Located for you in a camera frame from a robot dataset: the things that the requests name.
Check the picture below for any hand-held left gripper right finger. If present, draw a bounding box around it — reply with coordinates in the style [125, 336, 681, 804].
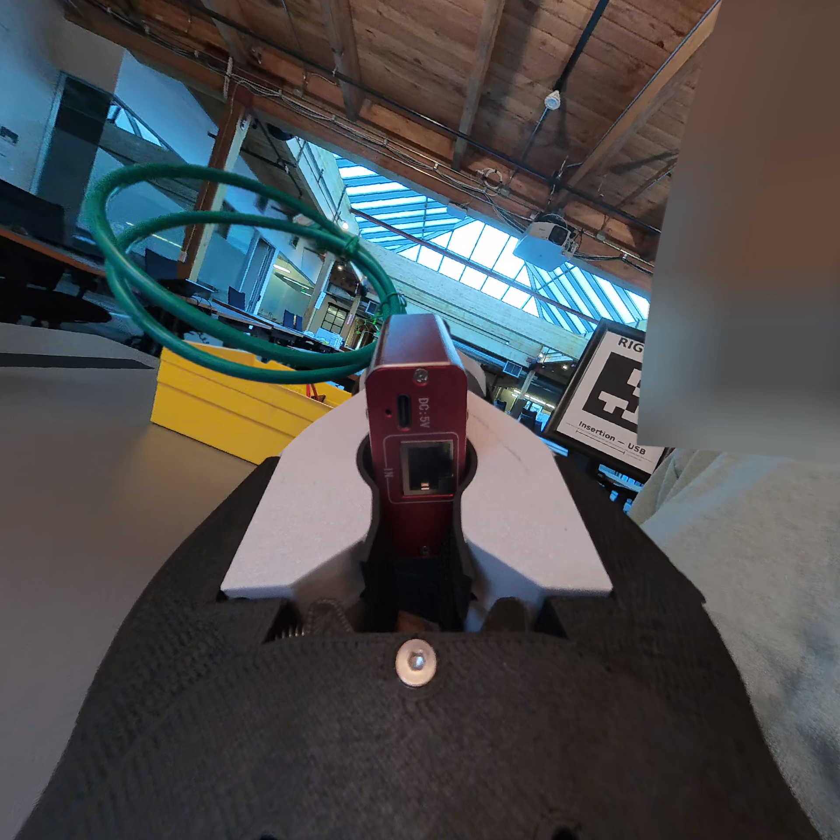
[435, 395, 614, 632]

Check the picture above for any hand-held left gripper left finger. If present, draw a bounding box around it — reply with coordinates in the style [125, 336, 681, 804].
[220, 395, 395, 632]

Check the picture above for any yellow plastic bin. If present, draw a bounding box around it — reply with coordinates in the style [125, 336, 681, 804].
[151, 340, 355, 463]

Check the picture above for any green ethernet cable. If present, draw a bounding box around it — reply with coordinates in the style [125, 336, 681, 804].
[85, 164, 408, 385]

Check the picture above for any red ethernet splitter box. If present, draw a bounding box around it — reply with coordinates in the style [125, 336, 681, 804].
[364, 314, 470, 562]

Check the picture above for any black framed marker sign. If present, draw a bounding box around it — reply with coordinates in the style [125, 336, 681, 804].
[541, 318, 667, 483]

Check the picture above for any white ceiling projector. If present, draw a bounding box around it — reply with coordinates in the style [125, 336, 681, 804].
[514, 213, 581, 266]

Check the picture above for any black office chair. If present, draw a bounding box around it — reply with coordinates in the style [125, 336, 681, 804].
[0, 249, 112, 327]

